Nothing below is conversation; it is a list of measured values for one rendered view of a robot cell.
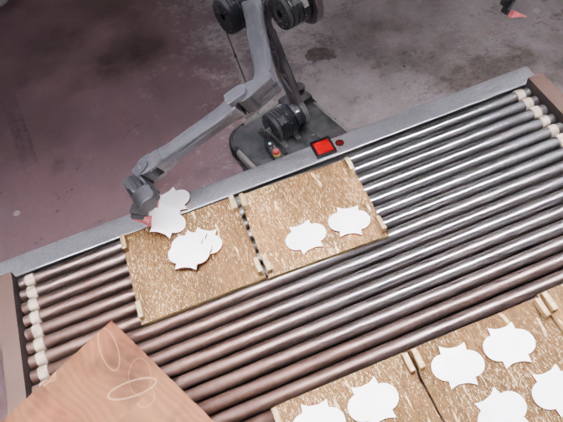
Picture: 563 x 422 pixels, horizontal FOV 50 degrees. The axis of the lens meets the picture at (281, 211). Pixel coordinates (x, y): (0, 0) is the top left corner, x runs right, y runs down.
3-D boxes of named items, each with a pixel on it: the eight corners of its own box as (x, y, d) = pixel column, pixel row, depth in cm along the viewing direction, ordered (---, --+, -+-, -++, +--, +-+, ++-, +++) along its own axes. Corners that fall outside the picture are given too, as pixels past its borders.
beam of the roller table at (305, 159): (5, 271, 213) (-3, 263, 208) (523, 76, 236) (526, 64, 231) (7, 290, 208) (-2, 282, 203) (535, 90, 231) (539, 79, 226)
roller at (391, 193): (29, 331, 195) (23, 326, 191) (555, 127, 217) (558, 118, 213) (31, 345, 193) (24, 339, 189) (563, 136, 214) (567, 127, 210)
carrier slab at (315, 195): (239, 198, 211) (238, 195, 209) (348, 161, 214) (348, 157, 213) (269, 280, 190) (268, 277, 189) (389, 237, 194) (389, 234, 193)
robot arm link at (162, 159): (258, 96, 184) (240, 79, 175) (265, 110, 181) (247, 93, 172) (151, 172, 194) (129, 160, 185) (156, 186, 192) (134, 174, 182)
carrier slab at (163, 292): (121, 239, 206) (120, 237, 205) (234, 198, 211) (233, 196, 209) (142, 326, 186) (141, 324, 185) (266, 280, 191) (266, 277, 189)
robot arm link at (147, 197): (160, 167, 193) (142, 156, 185) (178, 188, 187) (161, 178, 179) (136, 193, 194) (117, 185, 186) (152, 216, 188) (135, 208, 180)
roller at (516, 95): (23, 282, 207) (16, 275, 203) (523, 93, 229) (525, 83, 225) (24, 294, 204) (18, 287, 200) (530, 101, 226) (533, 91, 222)
